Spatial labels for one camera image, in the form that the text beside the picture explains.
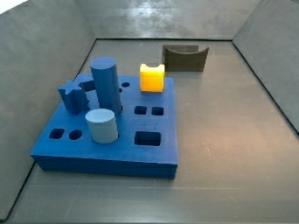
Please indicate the yellow spool shaped block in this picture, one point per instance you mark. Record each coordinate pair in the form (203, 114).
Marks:
(152, 78)

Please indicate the tall dark blue cylinder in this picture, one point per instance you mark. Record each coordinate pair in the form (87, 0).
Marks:
(104, 74)

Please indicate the light blue cylinder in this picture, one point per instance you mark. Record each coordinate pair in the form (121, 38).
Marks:
(101, 125)

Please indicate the blue star shaped peg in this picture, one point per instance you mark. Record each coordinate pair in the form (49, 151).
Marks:
(73, 97)

